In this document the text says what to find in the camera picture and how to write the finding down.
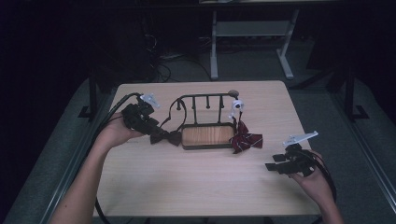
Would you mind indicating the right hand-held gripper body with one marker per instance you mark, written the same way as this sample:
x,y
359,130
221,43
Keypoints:
x,y
300,161

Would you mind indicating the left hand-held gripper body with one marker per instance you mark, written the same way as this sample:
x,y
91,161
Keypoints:
x,y
137,116

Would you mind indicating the red striped bow tie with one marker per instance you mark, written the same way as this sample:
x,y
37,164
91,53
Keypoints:
x,y
246,140

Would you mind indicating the black hook rack wooden base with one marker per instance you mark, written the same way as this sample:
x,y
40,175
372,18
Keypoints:
x,y
208,136

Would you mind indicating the person's left hand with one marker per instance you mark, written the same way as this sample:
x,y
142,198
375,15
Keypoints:
x,y
115,133

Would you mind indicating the person's right hand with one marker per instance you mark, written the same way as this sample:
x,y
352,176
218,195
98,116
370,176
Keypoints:
x,y
316,185

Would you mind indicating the black metal stand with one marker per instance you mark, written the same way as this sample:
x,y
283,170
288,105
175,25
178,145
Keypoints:
x,y
350,93
92,93

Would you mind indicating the white metal desk frame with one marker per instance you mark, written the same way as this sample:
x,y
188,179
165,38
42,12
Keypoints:
x,y
252,28

